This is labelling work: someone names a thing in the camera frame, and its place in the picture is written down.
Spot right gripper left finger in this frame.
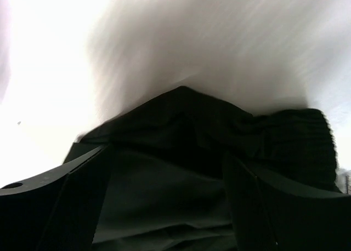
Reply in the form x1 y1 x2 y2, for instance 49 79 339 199
1 146 112 251

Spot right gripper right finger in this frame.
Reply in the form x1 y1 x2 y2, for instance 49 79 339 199
222 154 350 250

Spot black trousers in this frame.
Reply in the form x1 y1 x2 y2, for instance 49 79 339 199
66 87 338 250

